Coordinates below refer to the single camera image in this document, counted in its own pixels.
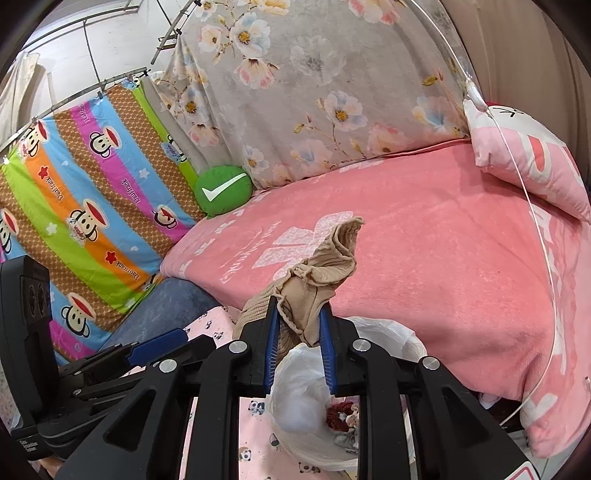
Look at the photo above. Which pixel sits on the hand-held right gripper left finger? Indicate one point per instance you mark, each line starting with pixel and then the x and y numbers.
pixel 273 350

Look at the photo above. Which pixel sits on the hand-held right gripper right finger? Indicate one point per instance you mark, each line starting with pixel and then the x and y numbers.
pixel 328 355

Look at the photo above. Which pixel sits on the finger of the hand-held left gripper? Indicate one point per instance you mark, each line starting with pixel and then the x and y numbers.
pixel 115 381
pixel 152 346

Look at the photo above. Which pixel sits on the white plastic bag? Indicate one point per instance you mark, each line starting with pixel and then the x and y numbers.
pixel 295 392

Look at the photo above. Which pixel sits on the beige nylon stocking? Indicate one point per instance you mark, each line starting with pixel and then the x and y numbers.
pixel 332 263

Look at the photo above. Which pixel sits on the blue-grey cushion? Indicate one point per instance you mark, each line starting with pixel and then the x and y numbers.
pixel 175 300

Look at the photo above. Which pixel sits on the red brown fuzzy item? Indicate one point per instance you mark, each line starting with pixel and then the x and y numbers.
pixel 339 413

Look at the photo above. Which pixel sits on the pink panda-print sheet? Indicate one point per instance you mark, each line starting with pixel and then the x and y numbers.
pixel 254 429

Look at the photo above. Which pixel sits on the pink blanket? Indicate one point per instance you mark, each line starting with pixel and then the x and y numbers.
pixel 438 277

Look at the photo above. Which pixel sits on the striped monkey-print sheet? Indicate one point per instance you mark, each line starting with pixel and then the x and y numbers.
pixel 92 184

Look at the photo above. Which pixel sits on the green check-mark cushion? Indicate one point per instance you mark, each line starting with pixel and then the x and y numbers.
pixel 221 191

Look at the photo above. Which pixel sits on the white cloth curtain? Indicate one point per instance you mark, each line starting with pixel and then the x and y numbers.
pixel 18 92

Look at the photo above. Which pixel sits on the grey floral blanket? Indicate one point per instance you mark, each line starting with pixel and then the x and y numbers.
pixel 300 92

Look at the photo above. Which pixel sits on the pink white pillow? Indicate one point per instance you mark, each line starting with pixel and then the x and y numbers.
pixel 531 157

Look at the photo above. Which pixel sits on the clear thin tube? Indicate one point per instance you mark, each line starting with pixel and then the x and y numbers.
pixel 474 94

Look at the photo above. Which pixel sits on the metal frame rod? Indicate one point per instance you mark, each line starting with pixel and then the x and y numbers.
pixel 161 47

